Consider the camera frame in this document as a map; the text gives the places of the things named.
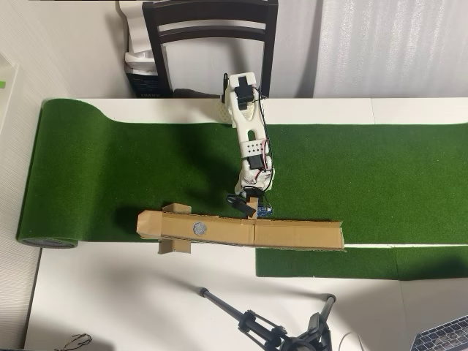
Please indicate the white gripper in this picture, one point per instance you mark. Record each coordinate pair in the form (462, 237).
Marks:
(253, 202)

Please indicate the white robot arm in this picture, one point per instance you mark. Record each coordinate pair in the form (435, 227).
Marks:
(248, 124)

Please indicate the cardboard ramp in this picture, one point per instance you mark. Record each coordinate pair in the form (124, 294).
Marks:
(292, 234)

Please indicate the black box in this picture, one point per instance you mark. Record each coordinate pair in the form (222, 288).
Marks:
(146, 85)

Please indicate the long green putting mat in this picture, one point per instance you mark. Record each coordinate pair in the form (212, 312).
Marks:
(109, 175)

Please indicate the black tripod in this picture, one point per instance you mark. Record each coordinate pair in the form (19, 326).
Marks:
(263, 329)

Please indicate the dark wooden chair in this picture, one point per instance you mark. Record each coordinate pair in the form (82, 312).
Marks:
(210, 14)

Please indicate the white appliance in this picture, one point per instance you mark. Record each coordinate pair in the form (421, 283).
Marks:
(137, 36)

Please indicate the white curtain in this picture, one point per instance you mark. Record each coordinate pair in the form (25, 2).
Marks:
(395, 47)

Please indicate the laptop keyboard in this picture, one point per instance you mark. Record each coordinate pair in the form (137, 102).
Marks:
(444, 334)

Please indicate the cardboard camera mount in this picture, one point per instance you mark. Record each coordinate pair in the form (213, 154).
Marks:
(252, 206)

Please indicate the blue camera circuit board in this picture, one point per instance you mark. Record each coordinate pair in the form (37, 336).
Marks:
(264, 211)

